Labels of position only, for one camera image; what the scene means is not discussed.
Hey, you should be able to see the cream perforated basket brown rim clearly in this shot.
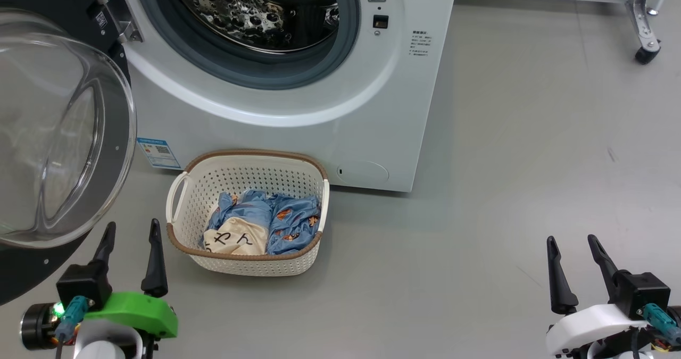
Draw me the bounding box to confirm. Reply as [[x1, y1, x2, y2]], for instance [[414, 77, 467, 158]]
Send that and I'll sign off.
[[165, 149, 330, 277]]

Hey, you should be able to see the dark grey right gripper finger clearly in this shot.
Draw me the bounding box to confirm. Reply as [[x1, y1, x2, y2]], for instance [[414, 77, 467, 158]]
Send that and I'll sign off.
[[587, 234, 626, 305], [546, 236, 579, 315]]

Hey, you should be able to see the blue energy label sticker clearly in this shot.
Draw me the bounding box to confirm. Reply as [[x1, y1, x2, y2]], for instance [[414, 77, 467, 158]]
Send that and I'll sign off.
[[137, 138, 181, 170]]

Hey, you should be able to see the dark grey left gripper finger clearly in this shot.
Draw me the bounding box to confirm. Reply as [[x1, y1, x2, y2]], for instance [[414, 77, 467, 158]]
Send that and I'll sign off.
[[92, 221, 117, 268], [140, 219, 169, 298]]

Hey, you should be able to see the white front-load washing machine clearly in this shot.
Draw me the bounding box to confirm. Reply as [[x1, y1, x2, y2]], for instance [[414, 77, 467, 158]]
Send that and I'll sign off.
[[114, 0, 459, 193]]

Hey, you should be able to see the small printed text label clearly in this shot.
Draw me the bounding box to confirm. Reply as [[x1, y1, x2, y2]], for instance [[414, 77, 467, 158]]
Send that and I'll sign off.
[[410, 29, 433, 57]]

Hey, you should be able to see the cream garment with black print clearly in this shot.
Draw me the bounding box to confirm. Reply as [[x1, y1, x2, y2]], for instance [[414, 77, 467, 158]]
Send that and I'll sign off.
[[203, 216, 269, 256]]

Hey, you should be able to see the teal cable connector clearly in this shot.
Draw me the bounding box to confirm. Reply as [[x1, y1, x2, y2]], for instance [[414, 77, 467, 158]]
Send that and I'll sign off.
[[641, 303, 681, 346], [53, 295, 90, 344]]

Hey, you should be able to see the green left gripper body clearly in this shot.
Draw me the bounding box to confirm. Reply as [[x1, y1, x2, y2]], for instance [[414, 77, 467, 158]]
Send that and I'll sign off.
[[20, 291, 179, 349]]

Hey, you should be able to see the black round glass washer door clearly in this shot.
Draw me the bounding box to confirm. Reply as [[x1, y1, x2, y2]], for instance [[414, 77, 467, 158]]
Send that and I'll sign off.
[[0, 0, 138, 306]]

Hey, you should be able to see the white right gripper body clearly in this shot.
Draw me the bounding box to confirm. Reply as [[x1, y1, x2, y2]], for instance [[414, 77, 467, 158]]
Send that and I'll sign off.
[[545, 304, 650, 357]]

